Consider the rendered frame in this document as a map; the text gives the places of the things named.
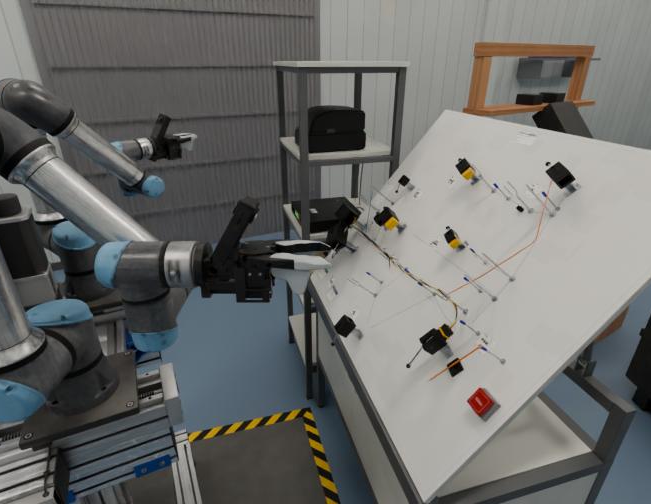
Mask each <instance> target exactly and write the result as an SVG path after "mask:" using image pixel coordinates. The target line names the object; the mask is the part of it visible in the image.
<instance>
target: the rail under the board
mask: <svg viewBox="0 0 651 504"><path fill-rule="evenodd" d="M308 290H309V292H310V294H311V297H312V299H313V301H314V303H315V305H316V307H317V309H318V311H319V314H320V316H321V318H322V320H323V322H324V324H325V326H326V328H327V330H328V333H329V335H330V337H331V339H332V341H334V338H335V335H336V333H337V332H336V330H335V328H334V324H333V322H332V320H331V318H330V316H329V314H328V312H327V310H326V308H325V306H324V304H323V303H322V301H321V299H320V297H319V295H318V293H317V291H316V289H315V287H314V285H313V283H312V281H311V279H309V280H308ZM334 343H335V347H336V350H337V352H338V354H339V356H340V358H341V360H342V362H343V364H344V367H345V369H346V371H347V373H348V375H349V377H350V379H351V381H352V383H353V386H354V388H355V390H356V392H357V394H358V396H359V398H360V400H361V403H362V405H363V407H364V409H365V411H366V413H367V415H368V417H369V420H370V422H371V424H372V426H373V428H374V430H375V432H376V434H377V436H378V439H379V441H380V443H381V445H382V447H383V449H384V451H385V453H386V456H387V458H388V460H389V462H390V464H391V466H392V468H393V470H394V472H395V475H396V477H397V479H398V481H399V483H400V485H401V487H402V489H403V492H404V494H405V496H406V498H407V500H408V502H409V504H426V503H424V502H423V500H422V498H421V496H420V494H419V492H418V490H417V488H416V486H415V484H414V482H413V480H412V479H411V477H410V475H409V473H408V471H407V469H406V467H405V465H404V463H403V461H402V459H401V457H400V455H399V453H398V451H397V449H396V447H395V445H394V443H393V441H392V439H391V437H390V435H389V433H388V431H387V429H386V427H385V425H384V423H383V421H382V419H381V417H380V415H379V413H378V411H377V409H376V407H375V405H374V403H373V401H372V399H371V397H370V395H369V393H368V391H367V390H366V388H365V386H364V384H363V382H362V380H361V378H360V376H359V374H358V372H357V370H356V368H355V366H354V364H353V362H352V360H351V358H350V356H349V354H348V352H347V350H346V348H345V346H344V344H343V342H342V340H341V338H340V336H339V334H337V337H336V339H335V342H334ZM438 503H439V498H438V496H436V497H435V498H434V499H433V500H432V501H431V502H430V503H429V504H438Z"/></svg>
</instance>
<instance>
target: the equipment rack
mask: <svg viewBox="0 0 651 504"><path fill-rule="evenodd" d="M273 65H274V66H275V67H276V87H277V108H278V128H279V149H280V169H281V190H282V210H283V231H284V239H290V225H289V221H290V223H291V225H292V226H293V228H294V230H295V232H296V234H297V235H298V237H299V239H300V240H309V241H319V242H322V243H324V244H326V239H327V238H326V237H327V234H328V231H322V232H313V233H310V207H309V167H318V166H333V165H348V164H352V179H351V199H348V200H349V201H350V202H351V203H352V204H353V205H354V206H355V207H361V208H363V209H364V210H365V209H366V207H367V206H366V205H365V204H364V203H363V202H362V201H361V200H360V205H359V199H358V196H357V195H358V185H357V177H358V168H359V164H363V163H377V162H390V167H389V179H390V178H391V176H392V175H393V174H394V173H395V171H396V170H397V169H398V168H399V158H400V146H401V134H402V121H403V109H404V96H405V84H406V72H407V67H410V62H403V61H273ZM283 71H284V72H291V73H297V80H298V116H299V146H298V145H297V144H296V143H295V137H286V128H285V104H284V80H283ZM325 73H355V77H354V108H356V109H359V110H361V94H362V73H396V82H395V96H394V111H393V125H392V139H391V148H390V147H388V146H386V145H384V144H381V143H379V142H377V141H375V140H373V139H371V138H368V137H366V144H365V148H364V149H360V150H356V149H353V150H337V151H322V152H313V153H309V150H308V94H307V74H325ZM286 151H287V152H288V153H289V154H290V155H291V156H292V157H293V158H294V160H295V161H296V162H297V163H298V164H299V165H300V189H301V226H302V228H301V226H300V224H299V223H298V221H297V219H296V218H295V216H294V214H293V213H292V211H291V204H289V201H288V176H287V152H286ZM381 155H382V156H381ZM365 156H371V157H365ZM349 157H352V158H349ZM333 158H339V159H333ZM317 159H323V160H317ZM356 185H357V192H356ZM355 192H356V200H355ZM361 208H357V209H358V210H359V211H360V212H361V213H362V212H363V210H362V209H361ZM318 238H323V239H318ZM310 239H314V240H310ZM286 293H287V313H288V334H289V340H288V341H289V344H291V343H295V342H294V337H295V340H296V343H297V346H298V348H299V351H300V354H301V357H302V360H303V363H304V366H305V372H306V398H307V400H308V399H312V398H313V376H312V373H315V372H317V366H314V365H317V357H316V306H315V303H314V301H313V299H312V298H311V294H310V292H309V290H308V284H307V287H306V291H305V292H304V293H303V294H298V297H299V299H300V302H301V304H302V306H303V309H304V314H297V315H293V297H292V290H291V288H290V286H289V284H288V282H287V281H286ZM311 306H314V307H311ZM312 366H313V367H312Z"/></svg>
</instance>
